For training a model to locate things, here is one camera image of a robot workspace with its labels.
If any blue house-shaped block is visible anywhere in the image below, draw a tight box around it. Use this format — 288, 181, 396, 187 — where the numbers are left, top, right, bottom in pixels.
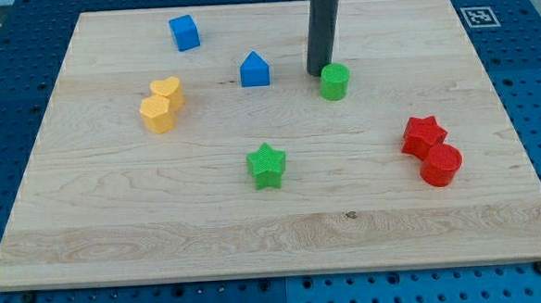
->
239, 51, 271, 88

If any blue cube block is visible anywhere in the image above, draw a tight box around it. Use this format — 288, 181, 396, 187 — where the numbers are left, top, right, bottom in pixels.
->
169, 15, 201, 51

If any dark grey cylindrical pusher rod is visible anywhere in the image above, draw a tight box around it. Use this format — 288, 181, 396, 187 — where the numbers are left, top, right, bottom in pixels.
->
306, 0, 339, 77

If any white fiducial marker tag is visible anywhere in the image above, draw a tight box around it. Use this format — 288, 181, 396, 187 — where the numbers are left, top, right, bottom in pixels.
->
460, 6, 500, 29

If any yellow hexagon block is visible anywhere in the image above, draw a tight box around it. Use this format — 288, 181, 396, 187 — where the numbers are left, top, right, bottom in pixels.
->
139, 95, 175, 134

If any green star block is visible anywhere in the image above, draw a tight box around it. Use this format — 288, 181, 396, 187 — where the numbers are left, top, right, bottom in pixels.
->
245, 143, 286, 190

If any red cylinder block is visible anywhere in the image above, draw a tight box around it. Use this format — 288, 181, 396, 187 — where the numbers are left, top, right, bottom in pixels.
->
420, 144, 463, 187

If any green cylinder block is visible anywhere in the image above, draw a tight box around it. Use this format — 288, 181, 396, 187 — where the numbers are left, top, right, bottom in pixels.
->
320, 63, 350, 101

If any light wooden board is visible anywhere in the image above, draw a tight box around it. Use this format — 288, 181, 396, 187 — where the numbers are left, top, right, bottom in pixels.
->
0, 0, 541, 292

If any yellow heart block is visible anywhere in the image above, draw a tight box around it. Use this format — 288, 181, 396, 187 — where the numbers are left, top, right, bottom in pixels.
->
149, 77, 185, 111

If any red star block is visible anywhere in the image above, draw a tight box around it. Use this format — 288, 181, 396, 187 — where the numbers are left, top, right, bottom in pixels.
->
401, 115, 447, 160

